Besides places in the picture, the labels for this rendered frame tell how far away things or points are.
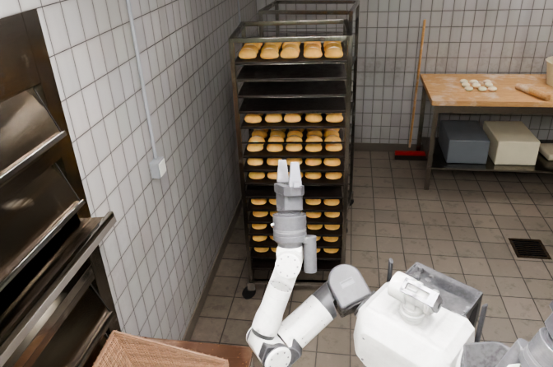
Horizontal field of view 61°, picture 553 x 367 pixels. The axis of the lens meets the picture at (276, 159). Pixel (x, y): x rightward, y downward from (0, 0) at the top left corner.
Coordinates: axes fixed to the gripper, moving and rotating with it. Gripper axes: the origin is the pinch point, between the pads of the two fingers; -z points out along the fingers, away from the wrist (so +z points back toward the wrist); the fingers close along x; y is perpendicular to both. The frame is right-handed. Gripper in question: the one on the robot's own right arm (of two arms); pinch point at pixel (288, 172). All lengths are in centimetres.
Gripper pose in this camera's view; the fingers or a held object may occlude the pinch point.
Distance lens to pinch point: 121.5
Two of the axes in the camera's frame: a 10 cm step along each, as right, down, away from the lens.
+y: -9.6, 0.4, -2.7
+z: 0.2, 10.0, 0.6
